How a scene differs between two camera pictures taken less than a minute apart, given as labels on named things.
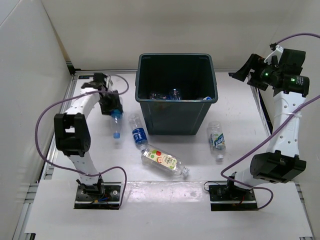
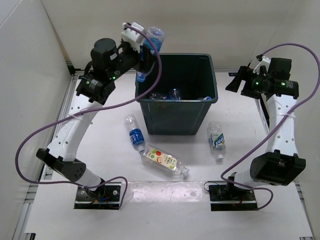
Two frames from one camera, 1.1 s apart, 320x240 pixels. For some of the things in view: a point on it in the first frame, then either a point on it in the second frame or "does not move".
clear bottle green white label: x=216 y=139 does not move
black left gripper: x=115 y=104 → x=149 y=58
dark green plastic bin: x=194 y=75 does not move
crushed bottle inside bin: x=174 y=94 does not move
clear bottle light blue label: x=116 y=118 → x=156 y=34
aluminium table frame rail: x=262 y=109 does not move
